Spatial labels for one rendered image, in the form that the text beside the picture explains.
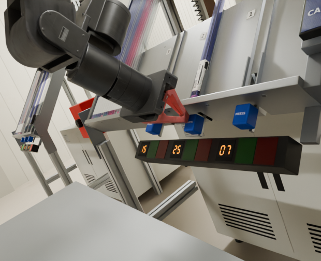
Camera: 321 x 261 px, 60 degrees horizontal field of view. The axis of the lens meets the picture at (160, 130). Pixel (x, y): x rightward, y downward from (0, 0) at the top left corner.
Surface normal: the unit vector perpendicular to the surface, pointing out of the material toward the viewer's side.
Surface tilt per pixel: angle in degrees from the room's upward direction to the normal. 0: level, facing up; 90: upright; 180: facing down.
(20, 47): 105
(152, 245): 0
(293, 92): 133
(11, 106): 90
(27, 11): 93
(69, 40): 93
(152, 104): 44
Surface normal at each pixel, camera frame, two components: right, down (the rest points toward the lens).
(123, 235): -0.38, -0.90
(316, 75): -0.77, -0.36
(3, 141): 0.54, -0.02
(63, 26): 0.71, -0.06
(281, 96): -0.26, 0.93
